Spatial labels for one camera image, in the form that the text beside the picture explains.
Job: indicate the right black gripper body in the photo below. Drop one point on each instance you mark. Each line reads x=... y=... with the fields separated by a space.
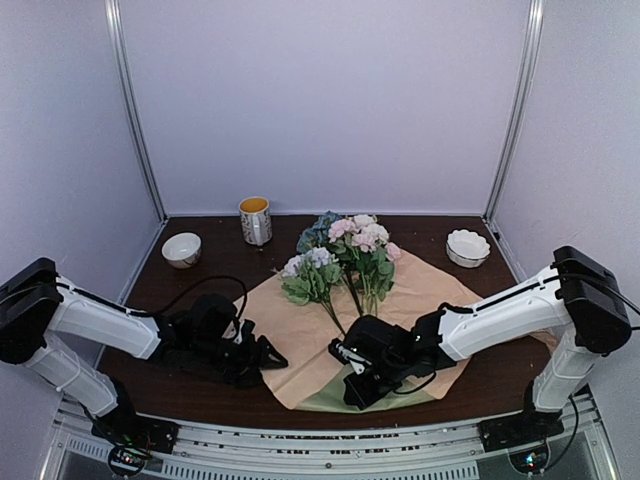
x=373 y=391

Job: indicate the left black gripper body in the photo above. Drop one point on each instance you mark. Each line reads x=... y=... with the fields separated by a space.
x=237 y=363

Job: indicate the green and peach wrapping paper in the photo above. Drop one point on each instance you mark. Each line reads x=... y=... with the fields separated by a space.
x=313 y=381

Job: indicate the lavender hydrangea stem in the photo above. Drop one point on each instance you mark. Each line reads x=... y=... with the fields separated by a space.
x=309 y=278

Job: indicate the blue hydrangea stem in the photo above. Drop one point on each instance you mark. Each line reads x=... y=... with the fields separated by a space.
x=318 y=236

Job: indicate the pink rose stem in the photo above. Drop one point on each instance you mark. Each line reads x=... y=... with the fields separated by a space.
x=339 y=239

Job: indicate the white rose stem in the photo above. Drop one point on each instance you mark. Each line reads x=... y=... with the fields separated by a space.
x=375 y=260

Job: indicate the beige ribbon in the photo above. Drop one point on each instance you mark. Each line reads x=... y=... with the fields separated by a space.
x=547 y=338

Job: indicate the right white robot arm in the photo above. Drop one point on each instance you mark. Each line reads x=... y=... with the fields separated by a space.
x=575 y=294

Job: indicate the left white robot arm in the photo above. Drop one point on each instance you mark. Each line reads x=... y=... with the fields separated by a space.
x=38 y=305

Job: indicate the small white round bowl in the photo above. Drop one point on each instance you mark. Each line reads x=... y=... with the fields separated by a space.
x=183 y=250

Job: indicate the patterned mug yellow inside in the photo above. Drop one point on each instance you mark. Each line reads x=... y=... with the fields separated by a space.
x=255 y=220

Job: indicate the white scalloped bowl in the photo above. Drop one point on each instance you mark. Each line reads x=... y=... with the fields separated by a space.
x=467 y=249

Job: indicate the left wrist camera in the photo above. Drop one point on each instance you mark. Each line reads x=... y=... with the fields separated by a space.
x=241 y=332

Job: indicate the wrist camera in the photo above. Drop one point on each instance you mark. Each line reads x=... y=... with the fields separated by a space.
x=348 y=357
x=241 y=332

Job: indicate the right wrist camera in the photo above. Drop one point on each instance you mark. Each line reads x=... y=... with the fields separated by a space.
x=348 y=357

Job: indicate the front aluminium rail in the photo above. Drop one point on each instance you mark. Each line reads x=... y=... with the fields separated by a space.
x=452 y=450

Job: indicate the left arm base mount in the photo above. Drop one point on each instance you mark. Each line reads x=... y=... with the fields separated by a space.
x=134 y=445

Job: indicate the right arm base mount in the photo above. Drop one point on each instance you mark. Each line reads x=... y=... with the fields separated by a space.
x=524 y=437

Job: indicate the left aluminium frame post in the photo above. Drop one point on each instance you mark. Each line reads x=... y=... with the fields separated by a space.
x=117 y=38

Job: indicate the aluminium frame post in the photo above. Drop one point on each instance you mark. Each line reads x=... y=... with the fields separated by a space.
x=117 y=38
x=527 y=69

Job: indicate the right aluminium frame post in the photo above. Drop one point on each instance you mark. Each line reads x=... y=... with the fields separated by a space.
x=527 y=69

